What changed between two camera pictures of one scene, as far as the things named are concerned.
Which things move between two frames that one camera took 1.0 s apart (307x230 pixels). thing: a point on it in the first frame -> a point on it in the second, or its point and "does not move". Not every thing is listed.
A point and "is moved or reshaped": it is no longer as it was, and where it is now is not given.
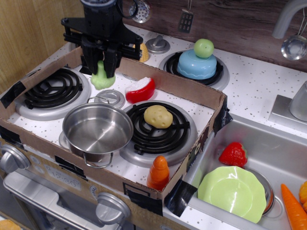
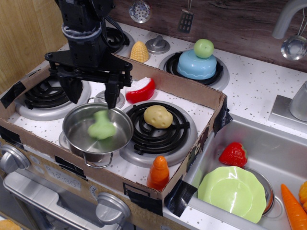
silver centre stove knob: [111, 97] does not move
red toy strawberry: [233, 154] does not move
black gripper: [101, 28] -> [88, 58]
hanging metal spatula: [186, 19] does not move
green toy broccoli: [99, 79] is moved or reshaped
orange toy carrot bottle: [159, 175] does not move
